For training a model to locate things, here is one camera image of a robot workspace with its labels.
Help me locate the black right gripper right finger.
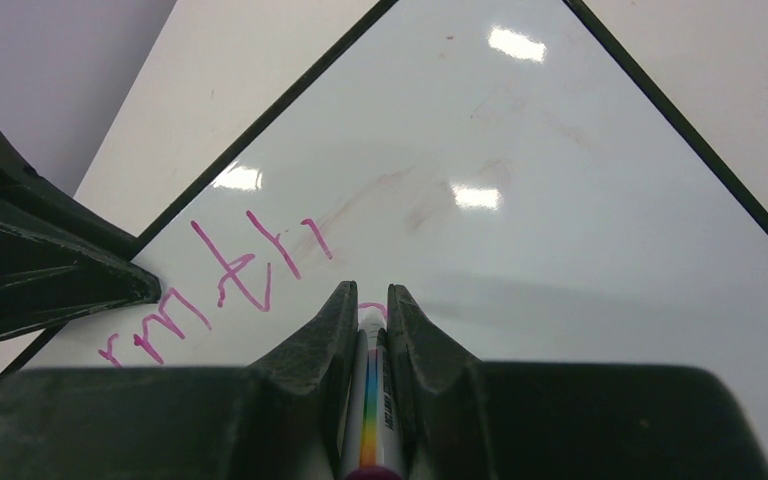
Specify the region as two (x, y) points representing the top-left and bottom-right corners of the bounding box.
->
(387, 285), (768, 479)

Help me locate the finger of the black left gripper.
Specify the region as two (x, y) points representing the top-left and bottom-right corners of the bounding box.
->
(0, 130), (138, 260)
(0, 199), (161, 341)

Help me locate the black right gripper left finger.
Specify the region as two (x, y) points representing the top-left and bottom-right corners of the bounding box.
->
(0, 281), (358, 479)

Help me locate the magenta whiteboard marker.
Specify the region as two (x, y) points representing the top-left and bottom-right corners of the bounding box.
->
(339, 309), (407, 479)

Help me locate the black framed whiteboard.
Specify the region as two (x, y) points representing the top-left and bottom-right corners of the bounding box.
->
(0, 1), (768, 460)

